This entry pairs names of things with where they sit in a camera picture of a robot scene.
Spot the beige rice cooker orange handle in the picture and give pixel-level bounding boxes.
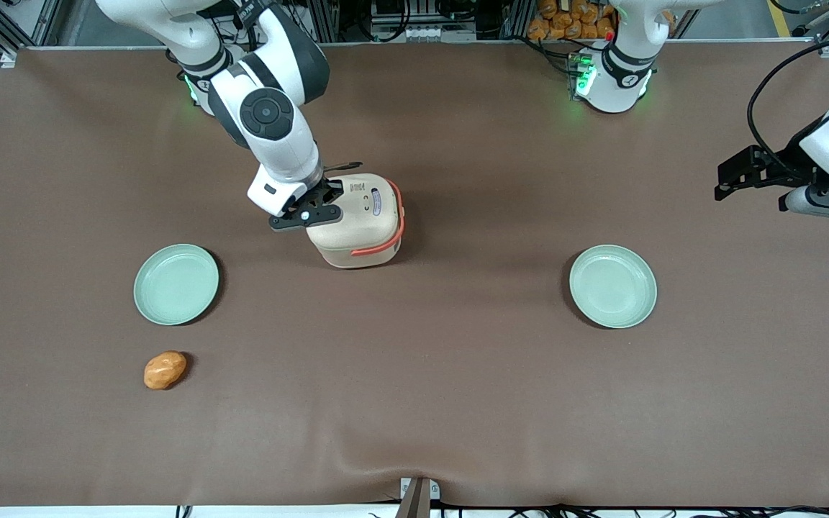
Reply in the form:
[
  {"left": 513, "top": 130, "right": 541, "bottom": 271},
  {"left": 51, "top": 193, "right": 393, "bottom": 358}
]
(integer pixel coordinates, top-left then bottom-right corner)
[{"left": 304, "top": 173, "right": 406, "bottom": 270}]

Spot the pale green round plate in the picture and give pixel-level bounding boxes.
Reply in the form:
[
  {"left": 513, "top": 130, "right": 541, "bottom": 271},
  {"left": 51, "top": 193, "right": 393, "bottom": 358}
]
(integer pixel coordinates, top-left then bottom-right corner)
[
  {"left": 568, "top": 245, "right": 658, "bottom": 330},
  {"left": 133, "top": 244, "right": 220, "bottom": 327}
]

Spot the white terminal block row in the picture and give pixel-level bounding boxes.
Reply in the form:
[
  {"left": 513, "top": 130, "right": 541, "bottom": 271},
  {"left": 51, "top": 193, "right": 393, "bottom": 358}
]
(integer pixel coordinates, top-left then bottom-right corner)
[{"left": 371, "top": 24, "right": 477, "bottom": 42}]

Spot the orange brown bread roll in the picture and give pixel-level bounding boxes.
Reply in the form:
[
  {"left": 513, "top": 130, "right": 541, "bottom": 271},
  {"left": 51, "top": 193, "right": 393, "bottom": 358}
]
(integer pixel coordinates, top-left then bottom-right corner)
[{"left": 144, "top": 350, "right": 188, "bottom": 391}]

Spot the brown table cloth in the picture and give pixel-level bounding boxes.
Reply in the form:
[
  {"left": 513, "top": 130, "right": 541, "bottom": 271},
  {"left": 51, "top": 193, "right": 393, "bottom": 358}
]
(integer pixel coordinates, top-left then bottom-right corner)
[{"left": 0, "top": 40, "right": 829, "bottom": 509}]

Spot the bag of orange bread rolls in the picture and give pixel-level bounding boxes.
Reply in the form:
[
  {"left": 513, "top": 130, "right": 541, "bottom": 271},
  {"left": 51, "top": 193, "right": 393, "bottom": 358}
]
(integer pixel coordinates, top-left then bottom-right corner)
[{"left": 527, "top": 0, "right": 617, "bottom": 42}]

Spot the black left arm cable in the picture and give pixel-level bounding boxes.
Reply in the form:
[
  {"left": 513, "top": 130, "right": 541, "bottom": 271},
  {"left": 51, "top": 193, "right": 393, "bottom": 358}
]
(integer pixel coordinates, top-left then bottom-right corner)
[{"left": 747, "top": 32, "right": 829, "bottom": 181}]

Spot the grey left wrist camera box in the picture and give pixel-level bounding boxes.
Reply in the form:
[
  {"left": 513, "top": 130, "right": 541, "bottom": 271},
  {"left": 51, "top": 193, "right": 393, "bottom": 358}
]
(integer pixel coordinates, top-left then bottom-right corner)
[{"left": 779, "top": 183, "right": 829, "bottom": 224}]

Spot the metal bracket at table edge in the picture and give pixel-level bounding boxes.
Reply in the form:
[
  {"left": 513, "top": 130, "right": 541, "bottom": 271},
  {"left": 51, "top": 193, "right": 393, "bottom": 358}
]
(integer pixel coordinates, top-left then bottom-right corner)
[{"left": 399, "top": 477, "right": 441, "bottom": 518}]

